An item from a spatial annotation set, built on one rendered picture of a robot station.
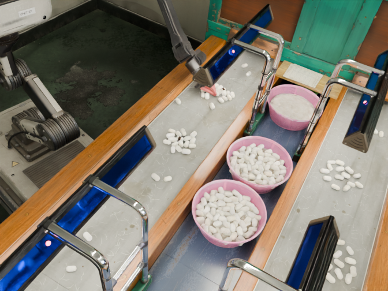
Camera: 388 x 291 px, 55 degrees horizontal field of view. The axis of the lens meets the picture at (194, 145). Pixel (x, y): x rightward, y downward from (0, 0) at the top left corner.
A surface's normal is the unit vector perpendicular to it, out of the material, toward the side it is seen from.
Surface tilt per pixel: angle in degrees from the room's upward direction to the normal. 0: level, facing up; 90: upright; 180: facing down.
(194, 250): 0
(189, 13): 90
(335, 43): 90
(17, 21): 90
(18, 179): 0
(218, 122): 0
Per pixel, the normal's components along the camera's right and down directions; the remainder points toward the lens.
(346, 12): -0.49, 0.60
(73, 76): 0.09, -0.68
